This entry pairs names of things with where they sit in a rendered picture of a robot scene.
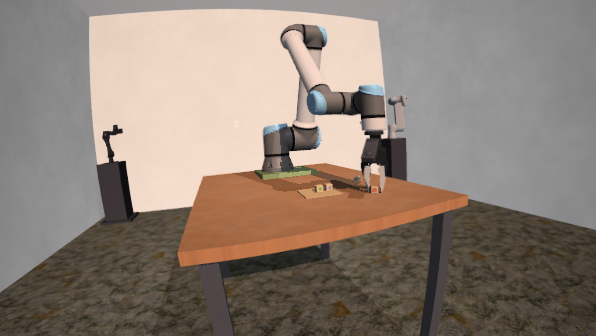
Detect tan flat mat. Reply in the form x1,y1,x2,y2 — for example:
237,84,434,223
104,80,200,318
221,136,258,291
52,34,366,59
297,187,342,199

